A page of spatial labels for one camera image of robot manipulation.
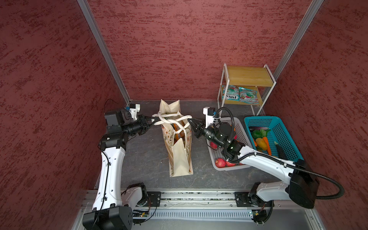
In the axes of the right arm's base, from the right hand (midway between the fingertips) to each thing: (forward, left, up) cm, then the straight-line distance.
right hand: (188, 121), depth 68 cm
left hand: (0, +15, 0) cm, 15 cm away
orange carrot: (-2, -53, -31) cm, 61 cm away
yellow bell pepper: (+2, -48, -28) cm, 55 cm away
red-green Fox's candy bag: (+30, -43, -13) cm, 54 cm away
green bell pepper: (+8, -47, -27) cm, 55 cm away
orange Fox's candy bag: (-6, +3, -3) cm, 7 cm away
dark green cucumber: (-5, -60, -31) cm, 68 cm away
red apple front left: (-12, -18, -26) cm, 34 cm away
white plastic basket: (+5, -35, -27) cm, 44 cm away
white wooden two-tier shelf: (+45, -48, -15) cm, 67 cm away
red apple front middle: (-12, -23, -29) cm, 39 cm away
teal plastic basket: (+8, -63, -29) cm, 70 cm away
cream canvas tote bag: (-11, +5, -15) cm, 19 cm away
